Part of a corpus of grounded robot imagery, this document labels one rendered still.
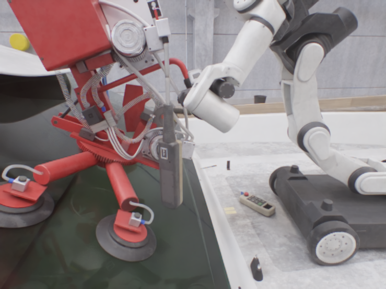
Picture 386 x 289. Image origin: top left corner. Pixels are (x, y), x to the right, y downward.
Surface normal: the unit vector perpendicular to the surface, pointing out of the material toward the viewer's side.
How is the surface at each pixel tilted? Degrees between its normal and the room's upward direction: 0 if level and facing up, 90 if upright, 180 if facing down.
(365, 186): 90
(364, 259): 0
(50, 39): 90
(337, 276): 0
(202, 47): 90
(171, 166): 90
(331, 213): 0
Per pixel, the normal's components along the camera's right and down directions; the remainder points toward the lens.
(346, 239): 0.01, 0.35
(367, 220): 0.00, -0.94
